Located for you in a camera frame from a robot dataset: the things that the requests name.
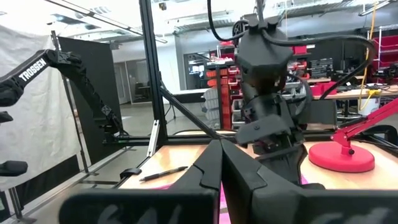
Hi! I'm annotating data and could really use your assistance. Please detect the wooden workbench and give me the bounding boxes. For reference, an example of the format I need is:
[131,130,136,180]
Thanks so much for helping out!
[312,84,398,101]

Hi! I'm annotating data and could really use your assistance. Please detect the black leader arm handle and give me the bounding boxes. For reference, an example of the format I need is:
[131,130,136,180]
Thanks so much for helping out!
[0,160,29,177]

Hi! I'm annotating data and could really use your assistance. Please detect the black room divider panel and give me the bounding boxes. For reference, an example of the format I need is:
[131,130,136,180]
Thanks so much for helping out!
[58,36,123,164]

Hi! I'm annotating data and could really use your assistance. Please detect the white cloth curtain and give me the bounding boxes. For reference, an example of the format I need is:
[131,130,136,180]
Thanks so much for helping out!
[0,24,83,191]

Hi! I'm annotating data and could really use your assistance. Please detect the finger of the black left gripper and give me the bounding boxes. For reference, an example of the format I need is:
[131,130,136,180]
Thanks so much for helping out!
[289,144,308,185]
[254,149,290,182]

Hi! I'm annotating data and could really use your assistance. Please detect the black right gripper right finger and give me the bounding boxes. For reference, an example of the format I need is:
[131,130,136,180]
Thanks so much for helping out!
[221,139,398,224]

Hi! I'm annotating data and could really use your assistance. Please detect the white bucket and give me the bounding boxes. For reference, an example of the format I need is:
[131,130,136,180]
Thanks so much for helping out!
[359,96,382,117]

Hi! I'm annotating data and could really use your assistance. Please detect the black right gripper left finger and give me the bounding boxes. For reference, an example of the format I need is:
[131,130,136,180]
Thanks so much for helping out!
[58,139,223,224]

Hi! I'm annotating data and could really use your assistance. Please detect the red desk lamp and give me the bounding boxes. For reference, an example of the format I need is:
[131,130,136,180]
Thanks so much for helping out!
[308,98,398,174]

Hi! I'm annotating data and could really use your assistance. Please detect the black metal rig frame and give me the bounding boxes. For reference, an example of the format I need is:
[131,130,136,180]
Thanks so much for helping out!
[102,0,398,189]

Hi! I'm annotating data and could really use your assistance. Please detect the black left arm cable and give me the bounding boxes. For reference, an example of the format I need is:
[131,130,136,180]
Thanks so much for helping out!
[207,0,377,101]

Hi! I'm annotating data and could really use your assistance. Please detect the red parts bin rack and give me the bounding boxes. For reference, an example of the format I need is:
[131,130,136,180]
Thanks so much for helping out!
[204,40,244,130]

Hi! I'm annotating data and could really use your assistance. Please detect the thick matte black pen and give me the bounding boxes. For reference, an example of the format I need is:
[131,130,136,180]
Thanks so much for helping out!
[139,166,189,182]

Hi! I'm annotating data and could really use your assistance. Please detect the shelf with red crates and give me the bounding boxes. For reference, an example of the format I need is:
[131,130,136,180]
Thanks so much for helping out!
[366,26,398,74]

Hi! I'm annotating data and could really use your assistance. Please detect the pink-lidded clear supply box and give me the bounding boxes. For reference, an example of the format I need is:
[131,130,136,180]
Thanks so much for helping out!
[151,174,309,224]

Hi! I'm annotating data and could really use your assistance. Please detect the thin metal stand pole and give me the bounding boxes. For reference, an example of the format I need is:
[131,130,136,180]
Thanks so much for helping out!
[50,30,91,175]

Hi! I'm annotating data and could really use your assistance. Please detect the red storage bin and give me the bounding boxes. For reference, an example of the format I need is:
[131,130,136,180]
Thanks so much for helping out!
[310,81,338,96]

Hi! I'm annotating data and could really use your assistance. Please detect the yellow hanging cable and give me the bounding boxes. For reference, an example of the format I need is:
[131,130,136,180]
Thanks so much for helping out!
[357,0,382,111]

